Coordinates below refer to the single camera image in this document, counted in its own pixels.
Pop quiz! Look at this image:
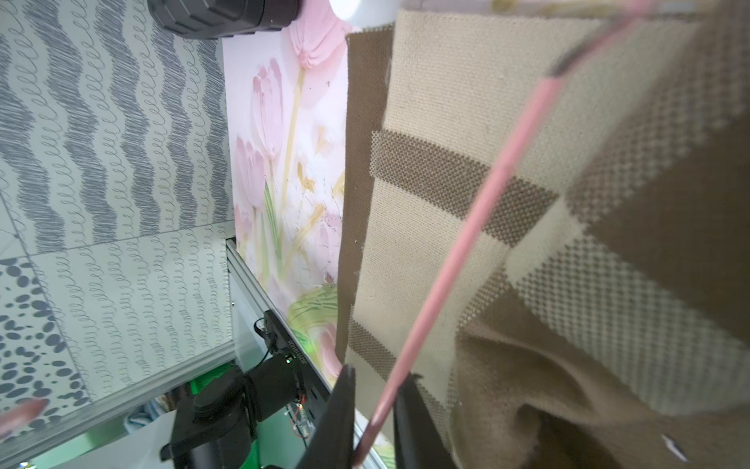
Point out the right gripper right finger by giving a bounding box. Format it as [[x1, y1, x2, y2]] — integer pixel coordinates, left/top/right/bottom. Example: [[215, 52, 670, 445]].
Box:
[[394, 374, 456, 469]]

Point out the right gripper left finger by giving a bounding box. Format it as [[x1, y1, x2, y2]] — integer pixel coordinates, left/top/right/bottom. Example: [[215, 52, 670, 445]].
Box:
[[296, 365, 355, 469]]

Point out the brown plaid scarf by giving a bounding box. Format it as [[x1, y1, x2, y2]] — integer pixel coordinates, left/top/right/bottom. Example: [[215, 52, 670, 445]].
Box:
[[337, 1, 749, 468]]

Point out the pink wire hanger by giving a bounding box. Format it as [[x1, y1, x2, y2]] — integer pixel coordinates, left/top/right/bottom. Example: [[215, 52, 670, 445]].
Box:
[[352, 1, 654, 468]]

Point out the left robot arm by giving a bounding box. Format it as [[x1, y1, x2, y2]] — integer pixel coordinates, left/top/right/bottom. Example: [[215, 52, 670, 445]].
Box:
[[159, 355, 301, 468]]

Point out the floral pink table mat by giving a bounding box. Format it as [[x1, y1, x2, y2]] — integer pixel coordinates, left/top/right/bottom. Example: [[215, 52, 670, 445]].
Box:
[[222, 1, 353, 382]]

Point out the white steel clothes rack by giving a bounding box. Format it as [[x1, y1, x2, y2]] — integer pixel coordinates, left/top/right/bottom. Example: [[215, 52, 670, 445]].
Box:
[[329, 0, 400, 29]]

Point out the black plastic tool case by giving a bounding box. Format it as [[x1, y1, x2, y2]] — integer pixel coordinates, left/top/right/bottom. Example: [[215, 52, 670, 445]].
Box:
[[146, 0, 302, 40]]

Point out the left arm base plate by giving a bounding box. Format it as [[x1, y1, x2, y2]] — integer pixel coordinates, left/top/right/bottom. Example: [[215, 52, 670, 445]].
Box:
[[254, 310, 330, 426]]

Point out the aluminium mounting rail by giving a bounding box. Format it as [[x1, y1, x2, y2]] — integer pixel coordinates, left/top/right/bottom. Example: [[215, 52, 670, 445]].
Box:
[[0, 239, 388, 469]]

